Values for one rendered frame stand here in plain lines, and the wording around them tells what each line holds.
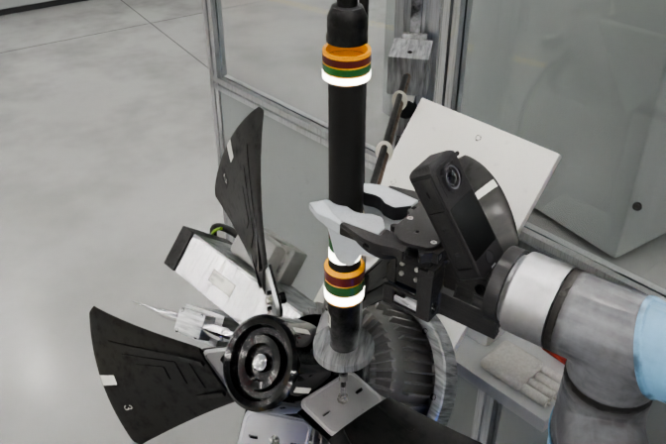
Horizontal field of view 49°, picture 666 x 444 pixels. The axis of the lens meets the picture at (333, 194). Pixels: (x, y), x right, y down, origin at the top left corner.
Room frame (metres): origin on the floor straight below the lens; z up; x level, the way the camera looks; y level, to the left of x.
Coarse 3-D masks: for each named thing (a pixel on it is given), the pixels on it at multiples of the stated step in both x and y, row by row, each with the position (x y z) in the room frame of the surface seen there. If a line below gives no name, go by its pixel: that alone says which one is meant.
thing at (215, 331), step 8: (144, 304) 0.94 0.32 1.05; (160, 312) 0.91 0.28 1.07; (168, 312) 0.90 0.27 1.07; (176, 312) 0.90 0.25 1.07; (208, 328) 0.84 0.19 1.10; (216, 328) 0.84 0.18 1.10; (224, 328) 0.83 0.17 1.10; (208, 336) 0.84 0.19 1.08; (216, 336) 0.83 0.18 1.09; (224, 336) 0.82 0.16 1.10
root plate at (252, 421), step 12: (252, 420) 0.63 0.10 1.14; (264, 420) 0.63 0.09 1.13; (276, 420) 0.63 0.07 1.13; (288, 420) 0.64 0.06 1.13; (300, 420) 0.64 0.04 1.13; (240, 432) 0.62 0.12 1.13; (252, 432) 0.62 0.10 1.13; (264, 432) 0.62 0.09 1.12; (276, 432) 0.62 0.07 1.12; (288, 432) 0.63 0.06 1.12; (300, 432) 0.63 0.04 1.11
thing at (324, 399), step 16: (336, 384) 0.64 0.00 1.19; (352, 384) 0.64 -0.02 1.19; (304, 400) 0.61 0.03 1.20; (320, 400) 0.61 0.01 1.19; (336, 400) 0.61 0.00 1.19; (352, 400) 0.62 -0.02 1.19; (368, 400) 0.62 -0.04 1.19; (320, 416) 0.59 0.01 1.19; (336, 416) 0.59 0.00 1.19; (352, 416) 0.59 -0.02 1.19; (336, 432) 0.57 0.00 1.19
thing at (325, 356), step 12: (360, 312) 0.63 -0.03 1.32; (360, 324) 0.63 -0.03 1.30; (324, 336) 0.62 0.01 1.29; (360, 336) 0.62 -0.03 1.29; (312, 348) 0.61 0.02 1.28; (324, 348) 0.60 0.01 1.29; (360, 348) 0.60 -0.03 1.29; (372, 348) 0.60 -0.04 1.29; (324, 360) 0.59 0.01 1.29; (336, 360) 0.59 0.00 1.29; (348, 360) 0.59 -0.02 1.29; (360, 360) 0.59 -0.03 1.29; (336, 372) 0.58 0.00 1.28; (348, 372) 0.58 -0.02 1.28
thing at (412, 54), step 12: (408, 36) 1.27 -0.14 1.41; (420, 36) 1.26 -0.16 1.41; (396, 48) 1.22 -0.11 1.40; (408, 48) 1.22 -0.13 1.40; (420, 48) 1.22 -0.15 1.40; (432, 48) 1.25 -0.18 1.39; (396, 60) 1.18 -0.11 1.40; (408, 60) 1.18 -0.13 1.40; (420, 60) 1.17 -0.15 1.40; (396, 72) 1.18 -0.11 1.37; (408, 72) 1.18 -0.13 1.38; (420, 72) 1.17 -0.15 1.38; (396, 84) 1.18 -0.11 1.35; (420, 84) 1.17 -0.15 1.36
